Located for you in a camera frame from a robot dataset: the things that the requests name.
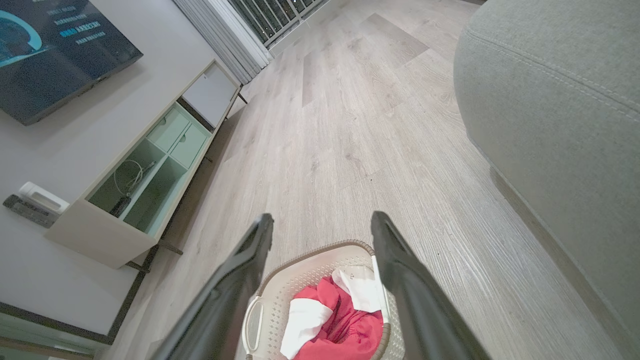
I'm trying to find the small black device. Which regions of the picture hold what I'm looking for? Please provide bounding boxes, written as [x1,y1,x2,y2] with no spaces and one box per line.
[109,196,132,218]

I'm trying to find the black wall-mounted television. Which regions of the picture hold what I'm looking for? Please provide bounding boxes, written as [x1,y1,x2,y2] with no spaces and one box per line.
[0,0,144,126]

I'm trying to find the red and white shirt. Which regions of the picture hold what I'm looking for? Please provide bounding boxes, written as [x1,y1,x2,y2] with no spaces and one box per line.
[280,267,386,360]

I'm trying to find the beige TV cabinet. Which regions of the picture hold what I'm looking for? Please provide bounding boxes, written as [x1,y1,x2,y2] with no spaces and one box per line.
[44,59,248,273]

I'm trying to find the window with metal railing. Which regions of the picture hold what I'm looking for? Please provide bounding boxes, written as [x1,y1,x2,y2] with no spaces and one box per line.
[227,0,332,49]

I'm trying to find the grey fabric sofa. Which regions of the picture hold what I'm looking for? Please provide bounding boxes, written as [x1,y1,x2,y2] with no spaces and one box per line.
[453,0,640,353]

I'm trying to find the white grey curtain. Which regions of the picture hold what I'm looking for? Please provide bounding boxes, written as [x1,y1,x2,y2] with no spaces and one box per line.
[172,0,274,85]

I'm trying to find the beige perforated laundry basket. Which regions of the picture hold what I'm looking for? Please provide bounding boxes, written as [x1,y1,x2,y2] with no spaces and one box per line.
[241,240,406,360]

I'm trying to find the white cabinet door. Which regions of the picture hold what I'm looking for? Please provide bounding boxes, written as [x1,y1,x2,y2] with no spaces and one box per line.
[181,62,240,128]

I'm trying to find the white coiled cable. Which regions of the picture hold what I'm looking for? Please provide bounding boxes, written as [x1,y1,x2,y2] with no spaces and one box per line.
[113,159,156,196]

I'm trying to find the dark-framed glass panel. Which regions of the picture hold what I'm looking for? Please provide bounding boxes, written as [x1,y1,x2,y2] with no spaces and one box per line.
[0,300,118,360]

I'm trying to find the pale green cabinet drawer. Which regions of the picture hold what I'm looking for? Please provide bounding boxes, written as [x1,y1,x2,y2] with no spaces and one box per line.
[170,122,211,169]
[146,107,191,153]

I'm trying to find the red sports jersey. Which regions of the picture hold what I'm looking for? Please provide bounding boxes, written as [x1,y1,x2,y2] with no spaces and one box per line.
[292,276,385,360]

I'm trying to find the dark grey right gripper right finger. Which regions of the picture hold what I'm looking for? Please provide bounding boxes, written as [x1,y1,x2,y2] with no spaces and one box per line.
[371,211,493,360]

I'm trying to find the white plastic box device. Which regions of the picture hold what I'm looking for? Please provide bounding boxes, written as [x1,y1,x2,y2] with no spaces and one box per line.
[19,181,70,215]

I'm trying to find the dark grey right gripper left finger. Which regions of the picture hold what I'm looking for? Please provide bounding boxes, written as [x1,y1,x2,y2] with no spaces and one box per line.
[150,213,275,360]

